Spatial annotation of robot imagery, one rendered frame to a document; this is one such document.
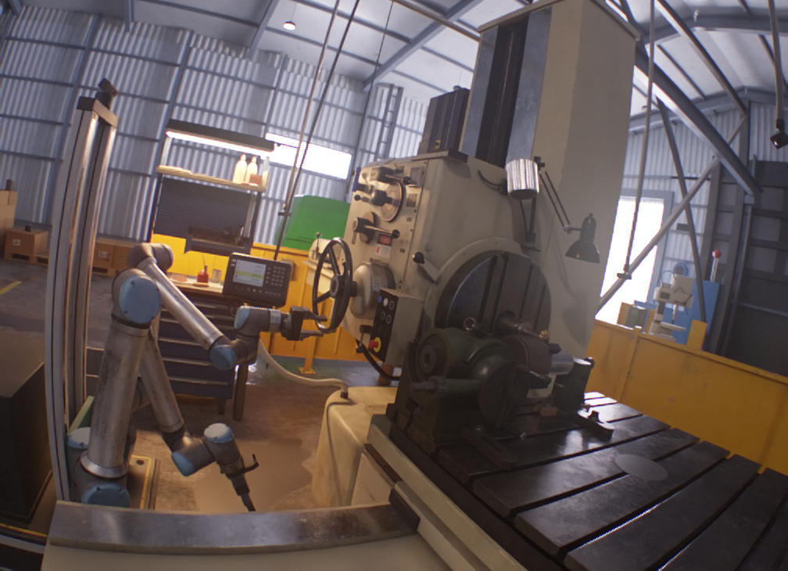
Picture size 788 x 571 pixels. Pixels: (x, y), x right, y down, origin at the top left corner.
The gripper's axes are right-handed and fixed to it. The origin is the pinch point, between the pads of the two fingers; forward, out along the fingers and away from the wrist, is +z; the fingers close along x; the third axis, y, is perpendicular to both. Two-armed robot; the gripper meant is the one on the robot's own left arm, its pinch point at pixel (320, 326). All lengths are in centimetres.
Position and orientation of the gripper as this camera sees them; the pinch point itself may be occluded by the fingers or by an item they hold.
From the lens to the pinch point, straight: 175.3
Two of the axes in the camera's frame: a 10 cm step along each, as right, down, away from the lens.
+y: -4.2, -3.4, 8.4
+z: 8.6, 1.4, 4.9
